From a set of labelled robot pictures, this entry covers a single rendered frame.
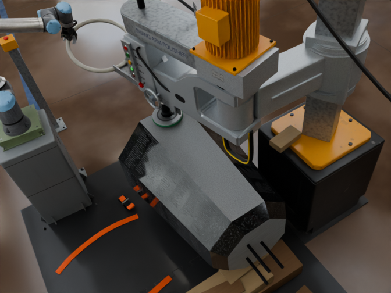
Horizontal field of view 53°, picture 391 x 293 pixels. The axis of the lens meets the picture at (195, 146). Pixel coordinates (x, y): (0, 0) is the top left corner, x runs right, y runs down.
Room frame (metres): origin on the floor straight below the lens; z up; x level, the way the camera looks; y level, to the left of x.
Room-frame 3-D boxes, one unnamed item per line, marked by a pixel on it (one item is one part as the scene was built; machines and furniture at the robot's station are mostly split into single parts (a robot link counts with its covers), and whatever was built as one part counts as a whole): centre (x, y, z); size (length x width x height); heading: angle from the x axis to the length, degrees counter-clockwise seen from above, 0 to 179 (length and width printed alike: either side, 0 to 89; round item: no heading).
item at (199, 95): (1.70, -0.07, 1.32); 0.74 x 0.23 x 0.49; 37
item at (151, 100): (1.85, 0.18, 1.22); 0.15 x 0.10 x 0.15; 37
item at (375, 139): (1.73, -0.85, 0.37); 0.66 x 0.66 x 0.74; 23
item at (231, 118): (1.49, -0.24, 1.36); 0.19 x 0.19 x 0.20
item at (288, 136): (1.68, -0.60, 0.81); 0.20 x 0.10 x 0.05; 121
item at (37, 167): (2.12, 1.22, 0.43); 0.50 x 0.50 x 0.85; 19
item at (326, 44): (1.73, -0.85, 1.36); 0.35 x 0.35 x 0.41
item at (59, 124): (3.07, 1.41, 0.54); 0.20 x 0.20 x 1.09; 23
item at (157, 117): (2.02, 0.16, 0.89); 0.21 x 0.21 x 0.01
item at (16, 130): (2.12, 1.22, 0.98); 0.19 x 0.19 x 0.10
